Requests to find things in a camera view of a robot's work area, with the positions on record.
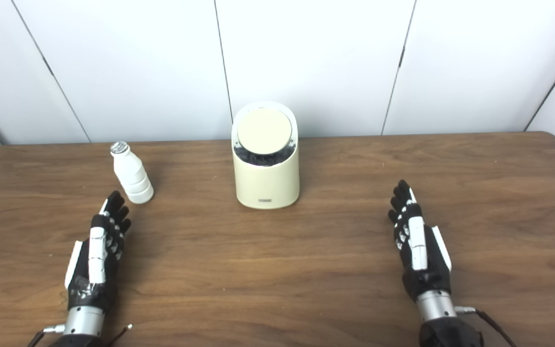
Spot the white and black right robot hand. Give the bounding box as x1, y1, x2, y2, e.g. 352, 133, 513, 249
387, 180, 452, 302

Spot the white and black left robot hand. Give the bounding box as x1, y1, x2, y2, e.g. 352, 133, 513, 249
65, 190, 132, 311

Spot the small white plastic bottle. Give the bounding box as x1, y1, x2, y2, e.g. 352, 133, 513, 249
110, 141, 155, 204

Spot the cream-colored bin body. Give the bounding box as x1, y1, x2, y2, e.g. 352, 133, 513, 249
231, 101, 301, 210

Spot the round cream bin lid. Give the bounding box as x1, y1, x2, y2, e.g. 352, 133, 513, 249
237, 108, 293, 155

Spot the black bin liner bag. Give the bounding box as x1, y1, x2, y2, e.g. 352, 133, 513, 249
233, 140, 299, 167

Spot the thin black left arm wire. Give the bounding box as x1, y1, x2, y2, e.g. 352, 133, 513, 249
106, 324, 133, 347

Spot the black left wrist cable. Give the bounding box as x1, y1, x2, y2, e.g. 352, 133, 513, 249
27, 324, 66, 347

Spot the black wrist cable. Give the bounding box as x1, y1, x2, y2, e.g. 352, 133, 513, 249
455, 306, 516, 347
27, 324, 66, 347

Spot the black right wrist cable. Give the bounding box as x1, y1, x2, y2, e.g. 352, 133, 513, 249
455, 306, 516, 347

